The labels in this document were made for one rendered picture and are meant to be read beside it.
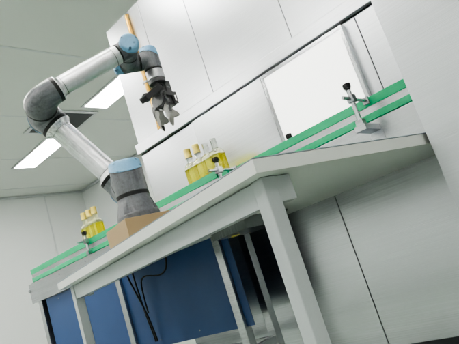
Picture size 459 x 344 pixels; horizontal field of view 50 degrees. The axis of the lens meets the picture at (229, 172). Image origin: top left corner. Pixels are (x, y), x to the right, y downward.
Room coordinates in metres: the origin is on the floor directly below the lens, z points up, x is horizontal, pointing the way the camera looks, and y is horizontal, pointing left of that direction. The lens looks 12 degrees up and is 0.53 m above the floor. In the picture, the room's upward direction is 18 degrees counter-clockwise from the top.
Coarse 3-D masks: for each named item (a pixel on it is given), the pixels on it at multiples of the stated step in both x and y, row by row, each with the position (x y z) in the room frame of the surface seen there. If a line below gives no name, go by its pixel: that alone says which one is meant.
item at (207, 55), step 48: (144, 0) 2.45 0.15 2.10; (192, 0) 2.25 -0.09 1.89; (240, 0) 2.08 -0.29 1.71; (288, 0) 1.94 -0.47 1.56; (336, 0) 1.81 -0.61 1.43; (192, 48) 2.31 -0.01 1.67; (240, 48) 2.14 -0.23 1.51; (288, 48) 1.96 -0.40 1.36; (384, 48) 1.75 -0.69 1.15; (192, 96) 2.38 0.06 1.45; (144, 144) 2.63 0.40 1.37; (192, 144) 2.44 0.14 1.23
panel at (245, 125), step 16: (304, 48) 1.91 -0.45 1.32; (352, 48) 1.82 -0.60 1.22; (352, 64) 1.81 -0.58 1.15; (256, 80) 2.09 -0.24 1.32; (240, 96) 2.16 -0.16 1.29; (256, 96) 2.10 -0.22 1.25; (368, 96) 1.80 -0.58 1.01; (208, 112) 2.29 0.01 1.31; (224, 112) 2.23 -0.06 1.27; (240, 112) 2.17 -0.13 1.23; (256, 112) 2.12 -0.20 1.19; (272, 112) 2.07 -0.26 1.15; (208, 128) 2.31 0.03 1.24; (224, 128) 2.25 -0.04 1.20; (240, 128) 2.19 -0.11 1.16; (256, 128) 2.14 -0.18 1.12; (272, 128) 2.09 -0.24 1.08; (208, 144) 2.33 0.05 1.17; (224, 144) 2.27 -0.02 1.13; (240, 144) 2.21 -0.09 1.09; (256, 144) 2.16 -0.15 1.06; (272, 144) 2.11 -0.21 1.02; (240, 160) 2.23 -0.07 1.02
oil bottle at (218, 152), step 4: (216, 148) 2.13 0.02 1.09; (220, 148) 2.14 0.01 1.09; (212, 152) 2.13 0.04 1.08; (216, 152) 2.12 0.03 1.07; (220, 152) 2.13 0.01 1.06; (224, 152) 2.15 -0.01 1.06; (212, 156) 2.14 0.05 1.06; (216, 156) 2.12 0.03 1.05; (220, 156) 2.12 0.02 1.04; (224, 156) 2.14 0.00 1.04; (220, 160) 2.12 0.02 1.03; (224, 160) 2.14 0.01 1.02; (212, 164) 2.14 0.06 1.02; (220, 164) 2.12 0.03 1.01; (224, 164) 2.13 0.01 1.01; (228, 164) 2.15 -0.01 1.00; (224, 168) 2.13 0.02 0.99
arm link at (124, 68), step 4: (136, 60) 1.82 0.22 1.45; (140, 60) 1.86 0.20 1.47; (124, 64) 1.81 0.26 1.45; (128, 64) 1.81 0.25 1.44; (132, 64) 1.82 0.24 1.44; (136, 64) 1.86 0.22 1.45; (140, 64) 1.86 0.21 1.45; (116, 68) 1.83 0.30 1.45; (120, 68) 1.84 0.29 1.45; (124, 68) 1.84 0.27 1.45; (128, 68) 1.84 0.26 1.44; (132, 68) 1.85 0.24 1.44; (136, 68) 1.87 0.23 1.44; (140, 68) 1.88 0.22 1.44; (116, 72) 1.85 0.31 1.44; (120, 72) 1.86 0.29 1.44; (124, 72) 1.87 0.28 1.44; (128, 72) 1.88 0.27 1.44; (132, 72) 1.89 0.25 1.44
